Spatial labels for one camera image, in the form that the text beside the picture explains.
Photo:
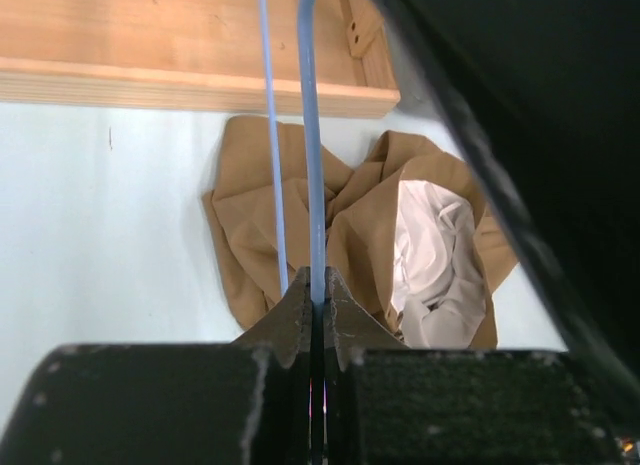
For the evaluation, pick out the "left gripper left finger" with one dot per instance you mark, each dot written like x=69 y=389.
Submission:
x=243 y=402

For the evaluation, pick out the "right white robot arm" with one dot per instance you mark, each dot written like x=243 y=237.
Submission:
x=542 y=98

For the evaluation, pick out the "tan cloth garment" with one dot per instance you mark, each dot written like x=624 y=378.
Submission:
x=409 y=230

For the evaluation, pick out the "blue wire hanger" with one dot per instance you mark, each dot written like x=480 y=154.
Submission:
x=306 y=55

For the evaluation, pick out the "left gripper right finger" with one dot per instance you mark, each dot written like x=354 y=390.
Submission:
x=390 y=404

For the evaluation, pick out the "wooden clothes rack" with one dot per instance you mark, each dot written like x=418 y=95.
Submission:
x=218 y=55

